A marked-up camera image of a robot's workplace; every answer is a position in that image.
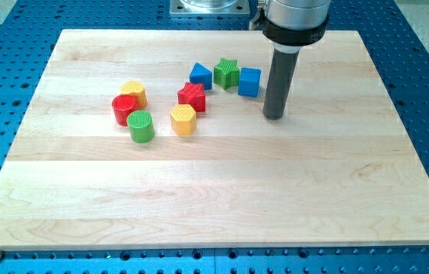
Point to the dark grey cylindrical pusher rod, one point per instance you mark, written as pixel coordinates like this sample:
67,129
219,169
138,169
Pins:
280,77

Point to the blue cube block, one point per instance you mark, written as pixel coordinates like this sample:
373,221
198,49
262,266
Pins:
249,82

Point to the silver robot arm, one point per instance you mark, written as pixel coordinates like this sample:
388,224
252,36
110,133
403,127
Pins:
290,25

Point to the green star block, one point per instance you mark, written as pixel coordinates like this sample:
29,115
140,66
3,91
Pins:
227,73

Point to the blue triangle block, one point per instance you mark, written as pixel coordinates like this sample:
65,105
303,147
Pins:
201,75

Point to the red star block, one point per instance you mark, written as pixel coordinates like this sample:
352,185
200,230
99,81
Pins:
194,95

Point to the yellow hexagon block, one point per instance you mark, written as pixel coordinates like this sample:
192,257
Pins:
183,119

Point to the yellow rounded block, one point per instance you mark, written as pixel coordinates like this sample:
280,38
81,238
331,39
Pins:
137,90

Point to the green cylinder block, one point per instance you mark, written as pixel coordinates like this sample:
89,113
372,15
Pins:
140,125

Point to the red cylinder block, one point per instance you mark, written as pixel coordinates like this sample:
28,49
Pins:
122,106

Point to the light wooden board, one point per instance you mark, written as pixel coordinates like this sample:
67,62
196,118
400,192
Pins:
338,169

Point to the blue perforated metal table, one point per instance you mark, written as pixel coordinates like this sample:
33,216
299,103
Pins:
396,35

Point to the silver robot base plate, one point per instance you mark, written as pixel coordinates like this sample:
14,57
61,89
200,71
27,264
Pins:
208,7

